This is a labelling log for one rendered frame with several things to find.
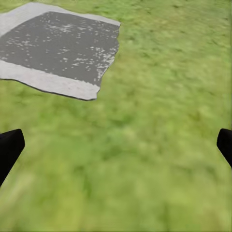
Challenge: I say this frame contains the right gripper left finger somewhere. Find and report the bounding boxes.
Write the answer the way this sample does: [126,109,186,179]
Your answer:
[0,129,25,186]

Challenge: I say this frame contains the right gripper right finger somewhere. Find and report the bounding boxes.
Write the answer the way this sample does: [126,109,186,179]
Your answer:
[217,128,232,167]

